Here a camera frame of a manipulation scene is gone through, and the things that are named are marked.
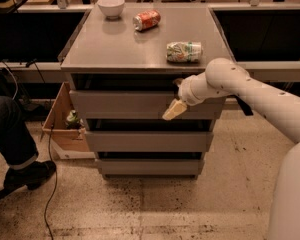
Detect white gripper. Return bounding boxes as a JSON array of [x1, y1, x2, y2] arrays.
[[162, 77, 203, 121]]

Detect grey top drawer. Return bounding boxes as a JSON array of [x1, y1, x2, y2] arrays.
[[70, 90, 225, 119]]

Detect grey drawer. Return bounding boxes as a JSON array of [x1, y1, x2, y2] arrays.
[[97, 159, 204, 176], [85, 131, 213, 152], [70, 90, 225, 119]]

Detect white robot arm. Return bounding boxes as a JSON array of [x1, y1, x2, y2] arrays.
[[163, 58, 300, 240]]

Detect grey drawer cabinet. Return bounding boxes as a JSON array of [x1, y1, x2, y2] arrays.
[[57, 2, 237, 181]]

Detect grey middle drawer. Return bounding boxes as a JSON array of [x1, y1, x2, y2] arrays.
[[85, 131, 213, 152]]

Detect grey bottom drawer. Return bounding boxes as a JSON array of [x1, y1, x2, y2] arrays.
[[97, 159, 204, 176]]

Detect green white soda can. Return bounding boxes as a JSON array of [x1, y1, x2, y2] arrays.
[[166, 42, 203, 63]]

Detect orange soda can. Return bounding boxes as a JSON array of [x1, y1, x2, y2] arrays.
[[133, 9, 161, 31]]

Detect green bottle in box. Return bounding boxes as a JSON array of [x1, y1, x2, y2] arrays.
[[65, 110, 81, 129]]

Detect white ceramic bowl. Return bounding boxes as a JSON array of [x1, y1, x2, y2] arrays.
[[97, 0, 125, 18]]

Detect brown cardboard box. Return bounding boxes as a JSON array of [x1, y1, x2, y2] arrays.
[[42, 82, 89, 152]]

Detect black shoe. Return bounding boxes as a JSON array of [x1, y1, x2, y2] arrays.
[[3, 161, 56, 190]]

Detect person leg dark jeans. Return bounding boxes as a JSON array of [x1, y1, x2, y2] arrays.
[[0, 96, 38, 170]]

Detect grey workbench frame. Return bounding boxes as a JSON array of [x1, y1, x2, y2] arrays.
[[0, 4, 300, 83]]

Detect black floor cable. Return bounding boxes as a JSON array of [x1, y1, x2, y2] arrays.
[[25, 58, 59, 240]]

